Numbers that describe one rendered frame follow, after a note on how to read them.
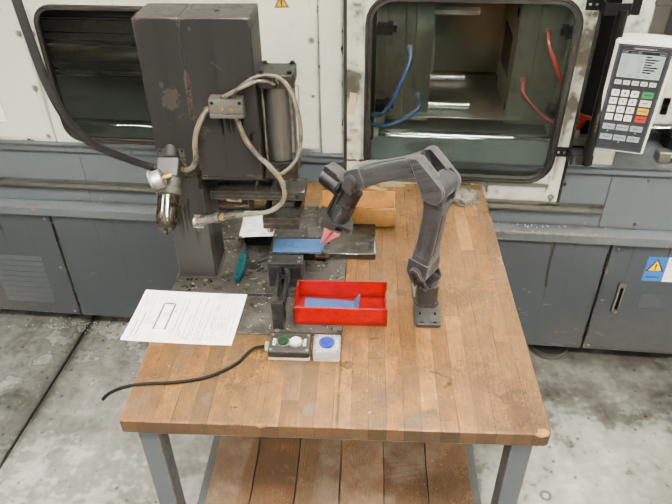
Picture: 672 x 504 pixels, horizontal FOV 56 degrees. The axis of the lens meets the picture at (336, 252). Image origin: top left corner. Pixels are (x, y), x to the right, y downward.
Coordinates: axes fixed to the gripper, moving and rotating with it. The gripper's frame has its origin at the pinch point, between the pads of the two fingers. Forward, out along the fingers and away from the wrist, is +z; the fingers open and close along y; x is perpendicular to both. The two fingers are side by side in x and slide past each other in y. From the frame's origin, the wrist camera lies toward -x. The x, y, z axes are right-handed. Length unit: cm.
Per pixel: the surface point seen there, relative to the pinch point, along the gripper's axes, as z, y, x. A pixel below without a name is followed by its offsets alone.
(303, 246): 3.8, 4.6, 0.5
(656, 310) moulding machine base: -1, -148, -55
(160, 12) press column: -41, 62, 3
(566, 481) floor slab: 50, -124, 3
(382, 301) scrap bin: 1.5, -20.1, 14.2
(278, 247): 7.1, 11.0, 1.3
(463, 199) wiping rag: -14, -45, -41
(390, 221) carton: -2.8, -21.4, -24.4
